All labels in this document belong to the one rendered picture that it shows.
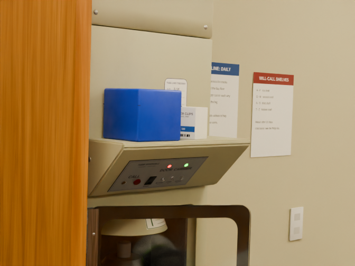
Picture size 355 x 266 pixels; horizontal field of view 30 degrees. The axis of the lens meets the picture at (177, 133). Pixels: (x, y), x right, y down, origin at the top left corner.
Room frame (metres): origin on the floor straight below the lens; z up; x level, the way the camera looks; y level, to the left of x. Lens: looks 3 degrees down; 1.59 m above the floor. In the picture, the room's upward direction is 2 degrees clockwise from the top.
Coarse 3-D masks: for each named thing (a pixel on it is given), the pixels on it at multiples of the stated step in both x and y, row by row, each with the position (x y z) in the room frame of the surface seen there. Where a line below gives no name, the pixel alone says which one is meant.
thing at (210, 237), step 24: (120, 216) 1.17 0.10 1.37; (144, 216) 1.18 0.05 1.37; (168, 216) 1.19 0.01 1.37; (192, 216) 1.21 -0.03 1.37; (216, 216) 1.22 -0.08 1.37; (240, 216) 1.23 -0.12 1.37; (120, 240) 1.17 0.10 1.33; (144, 240) 1.18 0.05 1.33; (168, 240) 1.19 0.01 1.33; (192, 240) 1.21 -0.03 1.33; (216, 240) 1.22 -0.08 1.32; (240, 240) 1.23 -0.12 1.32; (120, 264) 1.17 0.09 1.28; (144, 264) 1.18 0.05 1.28; (168, 264) 1.19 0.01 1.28; (192, 264) 1.21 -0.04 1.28; (216, 264) 1.22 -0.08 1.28; (240, 264) 1.23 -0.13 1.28
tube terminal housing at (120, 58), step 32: (96, 32) 1.18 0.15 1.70; (128, 32) 1.23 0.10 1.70; (96, 64) 1.18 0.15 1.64; (128, 64) 1.23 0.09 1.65; (160, 64) 1.28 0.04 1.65; (192, 64) 1.34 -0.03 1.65; (96, 96) 1.18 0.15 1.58; (192, 96) 1.34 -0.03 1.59; (96, 128) 1.18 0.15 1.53; (160, 192) 1.29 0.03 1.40; (192, 192) 1.35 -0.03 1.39
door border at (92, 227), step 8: (88, 216) 1.16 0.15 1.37; (96, 216) 1.16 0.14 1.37; (88, 224) 1.16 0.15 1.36; (96, 224) 1.16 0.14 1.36; (88, 232) 1.16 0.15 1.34; (96, 232) 1.16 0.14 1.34; (88, 240) 1.16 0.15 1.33; (96, 240) 1.16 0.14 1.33; (88, 248) 1.16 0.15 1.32; (96, 248) 1.16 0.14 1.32; (88, 256) 1.16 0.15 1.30; (96, 256) 1.16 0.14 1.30; (88, 264) 1.16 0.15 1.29; (96, 264) 1.16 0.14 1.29
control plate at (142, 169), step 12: (132, 168) 1.14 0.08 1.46; (144, 168) 1.16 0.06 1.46; (156, 168) 1.18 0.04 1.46; (168, 168) 1.20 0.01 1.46; (180, 168) 1.23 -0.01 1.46; (192, 168) 1.25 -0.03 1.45; (120, 180) 1.15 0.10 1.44; (132, 180) 1.17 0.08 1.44; (144, 180) 1.19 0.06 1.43; (156, 180) 1.22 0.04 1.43; (168, 180) 1.24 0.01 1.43; (180, 180) 1.27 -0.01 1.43
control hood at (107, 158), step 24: (96, 144) 1.13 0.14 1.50; (120, 144) 1.09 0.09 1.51; (144, 144) 1.11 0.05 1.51; (168, 144) 1.15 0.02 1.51; (192, 144) 1.19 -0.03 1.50; (216, 144) 1.23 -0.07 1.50; (240, 144) 1.28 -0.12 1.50; (96, 168) 1.13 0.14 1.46; (120, 168) 1.12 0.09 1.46; (216, 168) 1.30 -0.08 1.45; (96, 192) 1.14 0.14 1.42; (120, 192) 1.19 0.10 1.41
